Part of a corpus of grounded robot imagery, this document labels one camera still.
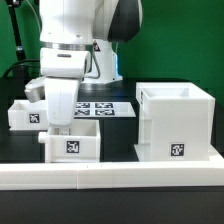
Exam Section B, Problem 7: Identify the black cable bundle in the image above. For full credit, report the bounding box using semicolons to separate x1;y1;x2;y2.
2;58;42;80

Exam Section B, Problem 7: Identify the white drawer cabinet box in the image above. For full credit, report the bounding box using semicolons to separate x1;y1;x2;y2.
135;82;215;162

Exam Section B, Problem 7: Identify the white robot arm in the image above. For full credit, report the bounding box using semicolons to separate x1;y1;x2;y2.
39;0;142;135

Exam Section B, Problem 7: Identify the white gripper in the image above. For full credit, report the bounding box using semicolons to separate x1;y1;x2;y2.
40;48;91;135

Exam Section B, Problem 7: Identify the white thin cable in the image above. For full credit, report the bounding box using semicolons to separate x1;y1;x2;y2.
25;0;42;24

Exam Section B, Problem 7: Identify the black camera stand pole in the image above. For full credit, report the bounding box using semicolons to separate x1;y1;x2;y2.
3;0;28;79

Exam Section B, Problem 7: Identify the white fiducial marker sheet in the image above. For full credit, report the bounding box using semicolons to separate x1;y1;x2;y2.
75;102;135;117

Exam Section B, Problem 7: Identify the white rear drawer tray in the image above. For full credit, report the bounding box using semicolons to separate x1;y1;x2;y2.
8;100;48;131

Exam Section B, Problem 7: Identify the white L-shaped fence wall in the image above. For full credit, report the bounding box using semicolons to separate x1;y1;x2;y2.
0;156;224;190

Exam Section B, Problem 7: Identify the white drawer tray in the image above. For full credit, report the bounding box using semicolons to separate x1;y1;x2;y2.
8;100;48;131
38;119;101;163

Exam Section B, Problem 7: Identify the white front drawer tray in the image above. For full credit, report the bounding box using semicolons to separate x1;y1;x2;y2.
38;119;101;163

